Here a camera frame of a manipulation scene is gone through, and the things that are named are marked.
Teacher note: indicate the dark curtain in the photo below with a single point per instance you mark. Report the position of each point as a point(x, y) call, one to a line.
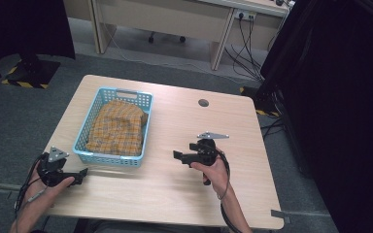
point(22, 26)

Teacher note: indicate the person's lap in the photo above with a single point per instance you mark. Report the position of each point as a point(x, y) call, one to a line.
point(136, 227)

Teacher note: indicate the grey corner bracket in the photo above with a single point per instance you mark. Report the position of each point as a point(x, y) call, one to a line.
point(280, 215)

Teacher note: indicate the person's right hand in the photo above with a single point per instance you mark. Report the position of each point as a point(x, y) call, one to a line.
point(215, 176)

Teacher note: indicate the yellow black hazard tape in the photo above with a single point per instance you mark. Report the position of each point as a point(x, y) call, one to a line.
point(265, 111)

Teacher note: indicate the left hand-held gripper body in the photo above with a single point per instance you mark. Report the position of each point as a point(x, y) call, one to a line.
point(52, 168)

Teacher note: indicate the black stand base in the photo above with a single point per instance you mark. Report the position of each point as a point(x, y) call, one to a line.
point(32, 73)

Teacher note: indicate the white power strip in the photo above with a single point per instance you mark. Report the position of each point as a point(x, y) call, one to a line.
point(245, 14)

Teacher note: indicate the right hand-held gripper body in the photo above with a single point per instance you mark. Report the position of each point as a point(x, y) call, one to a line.
point(205, 152)

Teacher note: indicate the person's left hand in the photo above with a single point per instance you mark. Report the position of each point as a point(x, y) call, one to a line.
point(45, 191)

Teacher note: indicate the black chair caster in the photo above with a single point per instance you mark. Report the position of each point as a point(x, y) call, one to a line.
point(151, 39)
point(182, 39)

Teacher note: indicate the yellow plaid cloth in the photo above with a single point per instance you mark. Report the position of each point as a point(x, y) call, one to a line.
point(118, 129)

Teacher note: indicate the black curtain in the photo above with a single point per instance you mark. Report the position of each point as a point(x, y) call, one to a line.
point(336, 113)

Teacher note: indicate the beige office desk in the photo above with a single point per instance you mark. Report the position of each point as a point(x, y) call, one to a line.
point(175, 19)

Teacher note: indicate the light blue plastic basket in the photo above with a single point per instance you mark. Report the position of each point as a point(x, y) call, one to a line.
point(87, 147)

